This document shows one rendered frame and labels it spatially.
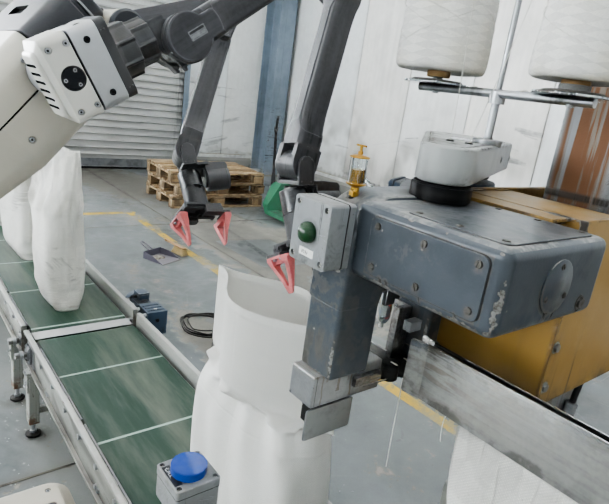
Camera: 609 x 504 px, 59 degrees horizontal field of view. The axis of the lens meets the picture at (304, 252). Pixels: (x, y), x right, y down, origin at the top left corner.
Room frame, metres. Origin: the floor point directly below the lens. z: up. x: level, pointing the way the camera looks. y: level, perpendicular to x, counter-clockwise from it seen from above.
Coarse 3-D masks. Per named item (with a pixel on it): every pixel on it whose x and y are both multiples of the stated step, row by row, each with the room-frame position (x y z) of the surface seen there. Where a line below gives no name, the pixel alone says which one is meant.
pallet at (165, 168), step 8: (152, 160) 6.49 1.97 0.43; (160, 160) 6.56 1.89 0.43; (168, 160) 6.64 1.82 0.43; (152, 168) 6.53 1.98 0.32; (160, 168) 6.21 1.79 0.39; (168, 168) 6.11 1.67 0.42; (176, 168) 6.17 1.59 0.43; (232, 168) 6.75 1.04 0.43; (240, 168) 6.82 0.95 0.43; (248, 168) 6.91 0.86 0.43; (160, 176) 6.21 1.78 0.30; (168, 176) 5.99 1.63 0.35; (176, 176) 5.97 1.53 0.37; (232, 176) 6.84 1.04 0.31; (240, 176) 6.83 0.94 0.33; (248, 176) 6.89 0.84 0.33; (256, 176) 6.58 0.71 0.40; (232, 184) 6.39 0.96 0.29; (240, 184) 6.45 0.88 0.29; (248, 184) 6.52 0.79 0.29; (256, 184) 6.58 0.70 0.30
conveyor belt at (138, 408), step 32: (64, 352) 1.85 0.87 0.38; (96, 352) 1.89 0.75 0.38; (128, 352) 1.92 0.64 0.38; (64, 384) 1.64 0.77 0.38; (96, 384) 1.67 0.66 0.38; (128, 384) 1.69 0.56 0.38; (160, 384) 1.72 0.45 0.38; (96, 416) 1.49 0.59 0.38; (128, 416) 1.51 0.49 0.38; (160, 416) 1.53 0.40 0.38; (128, 448) 1.36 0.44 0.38; (160, 448) 1.38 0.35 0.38; (128, 480) 1.23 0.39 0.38
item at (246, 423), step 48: (240, 288) 1.20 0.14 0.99; (240, 336) 0.99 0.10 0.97; (288, 336) 0.96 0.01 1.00; (240, 384) 0.99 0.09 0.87; (288, 384) 0.95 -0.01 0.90; (192, 432) 1.13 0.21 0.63; (240, 432) 0.98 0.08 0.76; (288, 432) 0.92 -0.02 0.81; (240, 480) 0.96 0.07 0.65; (288, 480) 0.90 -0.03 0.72
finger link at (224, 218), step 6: (204, 210) 1.28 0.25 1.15; (210, 210) 1.28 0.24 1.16; (216, 210) 1.29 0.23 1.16; (222, 210) 1.30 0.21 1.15; (228, 210) 1.31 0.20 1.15; (222, 216) 1.31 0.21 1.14; (228, 216) 1.30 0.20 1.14; (216, 222) 1.33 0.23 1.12; (222, 222) 1.31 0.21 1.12; (228, 222) 1.30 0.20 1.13; (216, 228) 1.32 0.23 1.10; (222, 228) 1.33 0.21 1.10; (228, 228) 1.29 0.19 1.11; (222, 234) 1.30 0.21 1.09; (222, 240) 1.29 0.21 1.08
